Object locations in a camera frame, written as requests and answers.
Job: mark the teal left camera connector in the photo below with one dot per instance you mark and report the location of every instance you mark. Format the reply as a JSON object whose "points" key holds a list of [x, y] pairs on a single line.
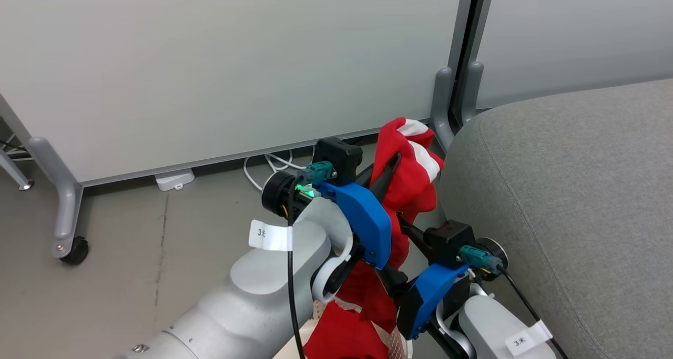
{"points": [[318, 171]]}

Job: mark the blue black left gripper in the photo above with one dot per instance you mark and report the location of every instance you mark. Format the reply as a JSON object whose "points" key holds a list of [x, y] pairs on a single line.
{"points": [[368, 222]]}

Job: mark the cream perforated laundry basket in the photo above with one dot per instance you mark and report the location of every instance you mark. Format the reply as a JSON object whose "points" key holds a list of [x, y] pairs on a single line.
{"points": [[294, 349]]}

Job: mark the grey partition foot with caster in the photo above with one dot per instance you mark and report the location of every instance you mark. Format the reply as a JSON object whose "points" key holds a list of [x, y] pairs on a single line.
{"points": [[67, 201]]}

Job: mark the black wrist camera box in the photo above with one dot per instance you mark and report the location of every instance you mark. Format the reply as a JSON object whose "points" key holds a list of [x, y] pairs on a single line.
{"points": [[449, 240], [339, 156]]}

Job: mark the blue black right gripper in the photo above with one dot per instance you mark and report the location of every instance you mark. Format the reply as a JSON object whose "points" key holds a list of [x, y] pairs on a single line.
{"points": [[428, 290]]}

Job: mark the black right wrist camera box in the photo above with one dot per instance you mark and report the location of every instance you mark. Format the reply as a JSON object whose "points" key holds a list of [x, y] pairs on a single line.
{"points": [[449, 240]]}

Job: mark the grey metal table leg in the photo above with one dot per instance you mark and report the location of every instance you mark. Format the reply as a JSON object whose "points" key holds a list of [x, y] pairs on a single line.
{"points": [[13, 170]]}

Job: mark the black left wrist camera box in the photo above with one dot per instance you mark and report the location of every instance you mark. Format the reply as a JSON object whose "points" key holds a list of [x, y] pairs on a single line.
{"points": [[339, 156]]}

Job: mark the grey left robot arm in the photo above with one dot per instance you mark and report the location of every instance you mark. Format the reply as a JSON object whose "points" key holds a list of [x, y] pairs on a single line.
{"points": [[252, 301]]}

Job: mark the red and white garment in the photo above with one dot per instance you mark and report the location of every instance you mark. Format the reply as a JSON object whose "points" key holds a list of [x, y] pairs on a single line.
{"points": [[407, 183]]}

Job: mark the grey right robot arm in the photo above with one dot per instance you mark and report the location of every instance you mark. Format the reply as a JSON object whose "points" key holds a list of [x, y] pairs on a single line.
{"points": [[489, 327]]}

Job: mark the teal right camera connector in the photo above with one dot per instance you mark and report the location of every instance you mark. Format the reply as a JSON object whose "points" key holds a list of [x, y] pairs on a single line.
{"points": [[476, 256]]}

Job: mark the wide white partition panel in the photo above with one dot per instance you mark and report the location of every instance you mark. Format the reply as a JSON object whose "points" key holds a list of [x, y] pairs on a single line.
{"points": [[210, 70]]}

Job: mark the black caster wheel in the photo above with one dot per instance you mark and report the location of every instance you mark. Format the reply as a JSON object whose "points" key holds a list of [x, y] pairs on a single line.
{"points": [[76, 251]]}

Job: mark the white power adapter box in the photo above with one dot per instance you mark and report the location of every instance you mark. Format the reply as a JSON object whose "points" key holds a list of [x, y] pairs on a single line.
{"points": [[174, 179]]}

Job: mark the narrow white partition panel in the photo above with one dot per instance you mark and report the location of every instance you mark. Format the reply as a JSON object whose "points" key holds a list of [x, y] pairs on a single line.
{"points": [[578, 33]]}

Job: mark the grey fabric sofa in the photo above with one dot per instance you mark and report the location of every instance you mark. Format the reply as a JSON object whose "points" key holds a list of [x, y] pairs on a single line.
{"points": [[578, 191]]}

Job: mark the teal camera connector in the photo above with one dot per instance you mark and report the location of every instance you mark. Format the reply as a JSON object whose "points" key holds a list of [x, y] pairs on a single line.
{"points": [[476, 256], [318, 171]]}

